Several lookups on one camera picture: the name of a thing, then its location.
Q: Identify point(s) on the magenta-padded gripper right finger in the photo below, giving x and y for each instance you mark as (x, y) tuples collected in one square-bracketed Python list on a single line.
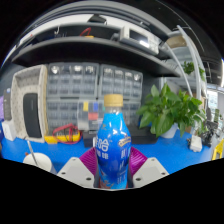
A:
[(150, 171)]

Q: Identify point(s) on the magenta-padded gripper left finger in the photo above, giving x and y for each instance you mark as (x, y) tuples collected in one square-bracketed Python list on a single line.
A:
[(75, 171)]

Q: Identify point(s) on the blue drink bottle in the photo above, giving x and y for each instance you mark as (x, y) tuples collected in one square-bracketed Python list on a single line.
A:
[(112, 146)]

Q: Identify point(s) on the flat black case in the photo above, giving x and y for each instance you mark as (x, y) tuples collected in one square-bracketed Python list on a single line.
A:
[(143, 136)]

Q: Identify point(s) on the black device with white label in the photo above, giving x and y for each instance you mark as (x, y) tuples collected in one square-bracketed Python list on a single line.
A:
[(90, 137)]

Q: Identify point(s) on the yellow multimeter with red leads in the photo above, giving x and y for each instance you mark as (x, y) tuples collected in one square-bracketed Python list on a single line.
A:
[(53, 138)]

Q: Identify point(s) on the metal spoon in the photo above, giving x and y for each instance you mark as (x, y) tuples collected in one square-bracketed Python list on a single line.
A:
[(31, 151)]

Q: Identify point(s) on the white power adapter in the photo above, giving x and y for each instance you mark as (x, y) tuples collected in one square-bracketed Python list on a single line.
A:
[(195, 144)]

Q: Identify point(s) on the clear box with coloured parts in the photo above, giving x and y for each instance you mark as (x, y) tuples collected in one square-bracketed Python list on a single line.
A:
[(88, 115)]

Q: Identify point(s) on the potted green plant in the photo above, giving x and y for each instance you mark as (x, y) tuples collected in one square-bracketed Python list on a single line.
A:
[(166, 110)]

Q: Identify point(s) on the black zip pouch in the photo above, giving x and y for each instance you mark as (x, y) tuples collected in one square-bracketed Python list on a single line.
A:
[(32, 115)]

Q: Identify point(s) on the wide grey drawer cabinet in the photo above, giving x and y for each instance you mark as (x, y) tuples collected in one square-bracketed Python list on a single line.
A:
[(66, 86)]

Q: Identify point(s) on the narrow grey drawer cabinet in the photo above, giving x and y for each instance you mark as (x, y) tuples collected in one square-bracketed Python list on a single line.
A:
[(121, 86)]

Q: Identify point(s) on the dark grey upright box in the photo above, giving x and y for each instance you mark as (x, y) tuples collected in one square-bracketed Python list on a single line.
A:
[(7, 105)]

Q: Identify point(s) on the white metal rack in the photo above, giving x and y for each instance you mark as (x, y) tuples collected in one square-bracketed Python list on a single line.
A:
[(186, 60)]

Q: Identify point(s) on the black overhead shelf unit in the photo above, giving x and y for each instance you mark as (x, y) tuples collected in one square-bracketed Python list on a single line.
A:
[(93, 50)]

